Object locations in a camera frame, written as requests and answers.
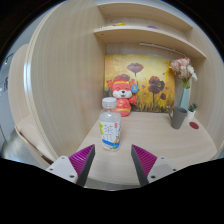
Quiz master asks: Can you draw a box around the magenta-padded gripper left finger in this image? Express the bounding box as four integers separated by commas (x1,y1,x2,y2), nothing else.
45,143,96,187

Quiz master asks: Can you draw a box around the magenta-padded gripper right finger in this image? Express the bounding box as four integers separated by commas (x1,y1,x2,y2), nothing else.
130,144,178,187

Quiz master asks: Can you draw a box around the clear plastic drink bottle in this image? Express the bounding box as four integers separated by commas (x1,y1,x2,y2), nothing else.
98,96,122,152

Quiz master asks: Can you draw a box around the grey mug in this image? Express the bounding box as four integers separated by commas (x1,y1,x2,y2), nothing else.
168,106,188,130

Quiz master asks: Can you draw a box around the flat round red coaster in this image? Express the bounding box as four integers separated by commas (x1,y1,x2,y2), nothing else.
188,121,200,130

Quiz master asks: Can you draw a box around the small potted green plant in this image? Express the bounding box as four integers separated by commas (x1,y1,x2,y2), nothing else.
186,103,198,120

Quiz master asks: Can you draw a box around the pale teal vase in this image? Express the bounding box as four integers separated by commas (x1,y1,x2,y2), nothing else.
179,87,191,111

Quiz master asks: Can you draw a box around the red plush toy figure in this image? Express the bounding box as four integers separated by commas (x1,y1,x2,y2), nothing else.
106,77,139,118

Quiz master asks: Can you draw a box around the yellow poppy flower painting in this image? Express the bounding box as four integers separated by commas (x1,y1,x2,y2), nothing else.
103,54,176,114

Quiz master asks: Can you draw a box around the pink and white flower bouquet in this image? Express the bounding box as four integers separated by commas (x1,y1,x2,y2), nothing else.
169,57,198,90

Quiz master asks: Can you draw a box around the light wood shelf board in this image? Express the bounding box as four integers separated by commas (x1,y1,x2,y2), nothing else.
93,25,207,59

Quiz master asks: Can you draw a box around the yellow flat item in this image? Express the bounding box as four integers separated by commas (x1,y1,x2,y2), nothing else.
101,22,127,28

